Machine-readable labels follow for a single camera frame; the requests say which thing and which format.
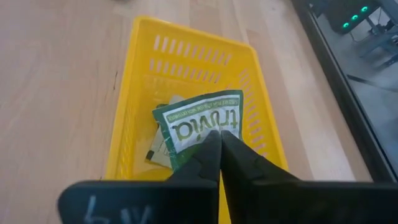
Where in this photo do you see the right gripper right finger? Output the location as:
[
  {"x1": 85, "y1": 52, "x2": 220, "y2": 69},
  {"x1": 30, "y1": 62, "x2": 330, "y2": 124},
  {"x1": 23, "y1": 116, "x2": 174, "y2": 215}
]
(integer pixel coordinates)
[{"x1": 221, "y1": 129, "x2": 398, "y2": 224}]

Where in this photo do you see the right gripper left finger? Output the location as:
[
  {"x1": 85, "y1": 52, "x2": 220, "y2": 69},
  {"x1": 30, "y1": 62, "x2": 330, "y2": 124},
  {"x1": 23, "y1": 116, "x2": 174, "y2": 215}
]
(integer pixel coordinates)
[{"x1": 57, "y1": 129, "x2": 222, "y2": 224}]

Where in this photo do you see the pale yellow packet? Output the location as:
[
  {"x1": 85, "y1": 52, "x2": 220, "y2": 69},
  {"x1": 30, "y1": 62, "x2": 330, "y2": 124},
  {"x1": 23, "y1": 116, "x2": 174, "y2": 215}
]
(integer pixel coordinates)
[{"x1": 145, "y1": 95, "x2": 187, "y2": 170}]

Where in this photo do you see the green truvia sweetener packet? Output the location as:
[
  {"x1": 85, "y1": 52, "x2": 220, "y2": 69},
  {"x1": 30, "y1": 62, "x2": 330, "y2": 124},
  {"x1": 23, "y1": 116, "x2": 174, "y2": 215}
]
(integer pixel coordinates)
[{"x1": 151, "y1": 89, "x2": 245, "y2": 172}]

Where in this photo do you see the yellow plastic basket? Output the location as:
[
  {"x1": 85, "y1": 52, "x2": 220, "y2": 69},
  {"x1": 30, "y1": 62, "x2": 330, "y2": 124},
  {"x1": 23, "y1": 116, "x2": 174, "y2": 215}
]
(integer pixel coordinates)
[{"x1": 104, "y1": 15, "x2": 289, "y2": 224}]

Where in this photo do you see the black device with green lights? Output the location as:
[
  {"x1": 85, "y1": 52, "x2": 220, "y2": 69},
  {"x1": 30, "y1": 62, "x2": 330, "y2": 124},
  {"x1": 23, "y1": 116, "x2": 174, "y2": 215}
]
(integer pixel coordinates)
[{"x1": 323, "y1": 0, "x2": 383, "y2": 34}]

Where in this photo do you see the black metal table frame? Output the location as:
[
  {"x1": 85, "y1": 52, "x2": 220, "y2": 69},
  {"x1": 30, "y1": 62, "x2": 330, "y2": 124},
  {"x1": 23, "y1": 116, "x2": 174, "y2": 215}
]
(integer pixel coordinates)
[{"x1": 290, "y1": 0, "x2": 398, "y2": 184}]

